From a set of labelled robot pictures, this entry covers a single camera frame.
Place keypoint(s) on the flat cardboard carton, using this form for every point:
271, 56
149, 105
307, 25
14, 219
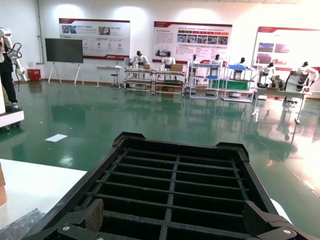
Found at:
168, 88

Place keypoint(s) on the black slotted plastic container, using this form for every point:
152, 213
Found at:
180, 148

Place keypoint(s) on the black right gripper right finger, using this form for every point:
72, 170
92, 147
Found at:
265, 227

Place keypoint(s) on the white open shelf frame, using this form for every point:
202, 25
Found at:
203, 97

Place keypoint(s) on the black display on white stand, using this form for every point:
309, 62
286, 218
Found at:
63, 50

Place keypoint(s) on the small cardboard carton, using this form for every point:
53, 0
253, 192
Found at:
146, 66

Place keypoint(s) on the blue plastic bin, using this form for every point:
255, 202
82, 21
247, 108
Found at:
213, 77

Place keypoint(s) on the brown cardboard box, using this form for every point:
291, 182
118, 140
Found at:
2, 190

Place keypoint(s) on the long white table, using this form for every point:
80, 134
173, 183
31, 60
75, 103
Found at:
282, 92

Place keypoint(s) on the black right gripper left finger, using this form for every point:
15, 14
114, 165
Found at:
75, 225

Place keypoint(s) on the small white table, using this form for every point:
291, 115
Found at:
107, 67

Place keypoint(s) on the black stool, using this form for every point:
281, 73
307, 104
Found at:
114, 74

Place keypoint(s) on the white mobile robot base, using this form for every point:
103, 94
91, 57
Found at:
11, 117

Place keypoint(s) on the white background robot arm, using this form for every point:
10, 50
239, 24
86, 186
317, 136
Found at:
18, 67

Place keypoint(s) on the white humanoid robot black head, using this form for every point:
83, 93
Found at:
302, 75
194, 63
241, 64
168, 60
268, 71
141, 59
217, 61

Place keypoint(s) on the wall poster with photo row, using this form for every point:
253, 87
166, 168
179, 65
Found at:
190, 30

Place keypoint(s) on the person in dark clothes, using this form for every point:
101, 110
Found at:
8, 82

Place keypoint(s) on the white tube frame workbench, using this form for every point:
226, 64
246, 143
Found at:
138, 70
170, 73

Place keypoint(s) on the wall poster with round icons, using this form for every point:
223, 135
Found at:
100, 32

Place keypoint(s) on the wall poster with large photos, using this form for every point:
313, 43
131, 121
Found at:
287, 35

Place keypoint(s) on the white paper sheet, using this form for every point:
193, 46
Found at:
56, 137

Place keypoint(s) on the white shelf with green panel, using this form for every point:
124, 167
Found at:
237, 85

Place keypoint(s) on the red floor box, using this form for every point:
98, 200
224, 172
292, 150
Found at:
34, 75

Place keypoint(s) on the blue plastic tray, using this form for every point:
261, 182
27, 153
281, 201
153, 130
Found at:
236, 67

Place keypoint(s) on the grey antistatic bubble bag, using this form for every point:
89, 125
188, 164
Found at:
20, 227

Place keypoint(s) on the large cardboard carton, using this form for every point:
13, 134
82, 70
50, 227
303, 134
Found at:
177, 67

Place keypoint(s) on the white rounded panel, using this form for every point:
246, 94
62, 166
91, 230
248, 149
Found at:
282, 212

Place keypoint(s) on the grey wall pipe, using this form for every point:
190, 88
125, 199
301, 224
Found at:
40, 25

